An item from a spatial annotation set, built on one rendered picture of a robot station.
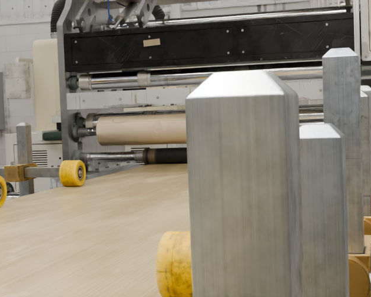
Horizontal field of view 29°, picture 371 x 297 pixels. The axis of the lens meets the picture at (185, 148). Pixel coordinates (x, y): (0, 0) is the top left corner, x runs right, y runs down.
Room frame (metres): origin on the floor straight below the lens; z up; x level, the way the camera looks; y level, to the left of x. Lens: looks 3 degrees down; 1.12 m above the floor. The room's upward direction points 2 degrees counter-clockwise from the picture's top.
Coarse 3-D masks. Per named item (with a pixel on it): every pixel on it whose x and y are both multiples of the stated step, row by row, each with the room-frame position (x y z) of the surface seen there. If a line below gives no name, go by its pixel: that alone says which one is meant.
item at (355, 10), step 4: (356, 0) 2.70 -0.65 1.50; (356, 4) 2.70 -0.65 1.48; (356, 8) 2.70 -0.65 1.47; (356, 12) 2.70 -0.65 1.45; (356, 16) 2.70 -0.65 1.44; (356, 20) 2.70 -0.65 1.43; (356, 24) 2.70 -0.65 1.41; (356, 28) 2.70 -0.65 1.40; (356, 32) 2.70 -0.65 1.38; (356, 36) 2.70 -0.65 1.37; (356, 40) 2.70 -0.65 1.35; (356, 44) 2.70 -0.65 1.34; (356, 48) 2.70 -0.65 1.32; (356, 52) 2.70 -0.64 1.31; (360, 76) 2.69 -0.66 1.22; (360, 80) 2.69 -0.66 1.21; (360, 84) 2.69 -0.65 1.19
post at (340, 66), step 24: (336, 48) 0.74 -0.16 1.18; (336, 72) 0.73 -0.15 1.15; (336, 96) 0.73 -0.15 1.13; (336, 120) 0.73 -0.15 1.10; (360, 120) 0.75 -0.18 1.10; (360, 144) 0.73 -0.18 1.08; (360, 168) 0.72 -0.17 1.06; (360, 192) 0.72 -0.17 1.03; (360, 216) 0.72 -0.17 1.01; (360, 240) 0.72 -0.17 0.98
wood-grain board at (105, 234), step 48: (48, 192) 2.08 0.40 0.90; (96, 192) 2.03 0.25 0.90; (144, 192) 1.99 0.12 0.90; (0, 240) 1.29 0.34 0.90; (48, 240) 1.27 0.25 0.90; (96, 240) 1.26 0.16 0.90; (144, 240) 1.24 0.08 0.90; (0, 288) 0.93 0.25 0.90; (48, 288) 0.92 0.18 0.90; (96, 288) 0.91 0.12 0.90; (144, 288) 0.90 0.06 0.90
